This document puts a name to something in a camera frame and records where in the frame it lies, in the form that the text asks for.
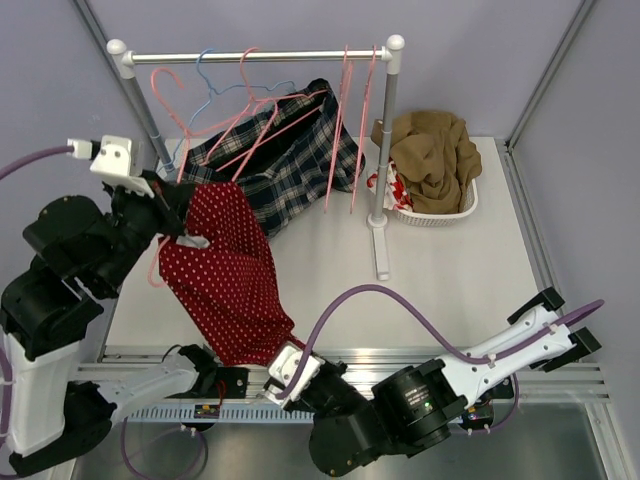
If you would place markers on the circuit board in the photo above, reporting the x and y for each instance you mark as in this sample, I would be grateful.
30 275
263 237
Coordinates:
478 417
207 411

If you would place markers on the blue wire hanger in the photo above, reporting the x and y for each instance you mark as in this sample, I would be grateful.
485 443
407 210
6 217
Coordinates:
215 92

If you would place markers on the red poppy print skirt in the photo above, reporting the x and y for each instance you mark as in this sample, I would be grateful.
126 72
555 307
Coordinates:
396 195

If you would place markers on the aluminium mounting rail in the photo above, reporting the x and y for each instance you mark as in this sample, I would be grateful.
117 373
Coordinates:
239 394

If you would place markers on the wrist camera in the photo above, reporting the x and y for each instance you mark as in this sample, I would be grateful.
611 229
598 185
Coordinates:
282 371
115 160

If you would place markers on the red polka dot skirt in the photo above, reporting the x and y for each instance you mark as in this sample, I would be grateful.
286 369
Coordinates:
229 288

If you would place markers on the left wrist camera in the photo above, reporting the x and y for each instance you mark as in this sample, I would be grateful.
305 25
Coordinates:
115 160

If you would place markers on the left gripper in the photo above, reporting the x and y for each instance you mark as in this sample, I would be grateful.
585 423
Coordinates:
170 199

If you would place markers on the brown tan skirt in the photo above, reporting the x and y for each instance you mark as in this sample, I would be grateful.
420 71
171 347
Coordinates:
435 158

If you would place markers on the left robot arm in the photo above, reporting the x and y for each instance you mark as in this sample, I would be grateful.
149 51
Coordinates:
82 257

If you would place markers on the silver white clothes rack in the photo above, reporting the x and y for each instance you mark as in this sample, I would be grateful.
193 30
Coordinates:
125 61

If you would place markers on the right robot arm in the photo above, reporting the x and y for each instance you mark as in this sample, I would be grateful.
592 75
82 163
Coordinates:
411 410

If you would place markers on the dark plaid skirt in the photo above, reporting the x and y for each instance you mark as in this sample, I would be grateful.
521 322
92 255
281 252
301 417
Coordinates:
290 172

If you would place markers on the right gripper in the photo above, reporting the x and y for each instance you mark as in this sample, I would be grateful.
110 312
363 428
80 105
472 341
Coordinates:
303 402

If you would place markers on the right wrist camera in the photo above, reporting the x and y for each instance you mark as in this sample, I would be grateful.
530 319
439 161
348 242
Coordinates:
282 371

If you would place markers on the right circuit board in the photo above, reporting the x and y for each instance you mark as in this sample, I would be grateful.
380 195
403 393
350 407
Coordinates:
478 417

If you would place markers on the white perforated plastic basket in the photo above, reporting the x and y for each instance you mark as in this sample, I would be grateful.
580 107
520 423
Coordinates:
469 205

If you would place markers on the left circuit board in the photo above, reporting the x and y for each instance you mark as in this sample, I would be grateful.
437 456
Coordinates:
207 411

